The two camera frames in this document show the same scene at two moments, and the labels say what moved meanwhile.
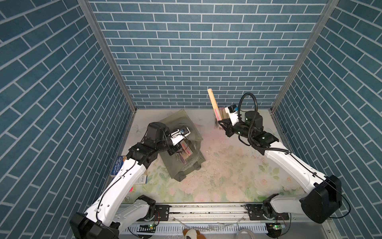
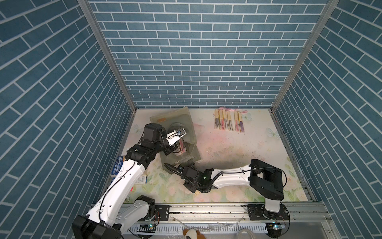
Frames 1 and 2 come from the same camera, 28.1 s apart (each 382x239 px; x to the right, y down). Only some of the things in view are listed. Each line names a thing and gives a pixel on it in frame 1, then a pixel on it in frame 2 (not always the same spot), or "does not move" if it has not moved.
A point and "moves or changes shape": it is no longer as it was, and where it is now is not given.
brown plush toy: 192,233 does not move
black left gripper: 172,150 does not move
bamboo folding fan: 214,105 moves or changes shape
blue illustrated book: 119,163 does not move
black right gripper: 229,127 → 187,185
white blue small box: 143,179 does not move
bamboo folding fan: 223,113 moves or changes shape
